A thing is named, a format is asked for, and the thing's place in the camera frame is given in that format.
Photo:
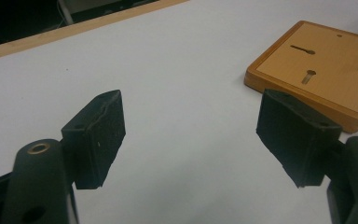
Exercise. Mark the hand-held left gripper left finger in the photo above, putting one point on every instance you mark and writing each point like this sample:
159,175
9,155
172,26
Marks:
101,140

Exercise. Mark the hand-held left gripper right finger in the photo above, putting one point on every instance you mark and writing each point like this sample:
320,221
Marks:
295,137

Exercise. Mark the wooden picture frame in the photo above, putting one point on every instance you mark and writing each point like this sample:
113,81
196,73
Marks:
326,81

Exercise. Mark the white paper sheet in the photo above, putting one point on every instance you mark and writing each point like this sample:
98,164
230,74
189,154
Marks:
183,81

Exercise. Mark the white metal stand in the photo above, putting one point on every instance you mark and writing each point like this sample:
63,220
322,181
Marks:
66,11

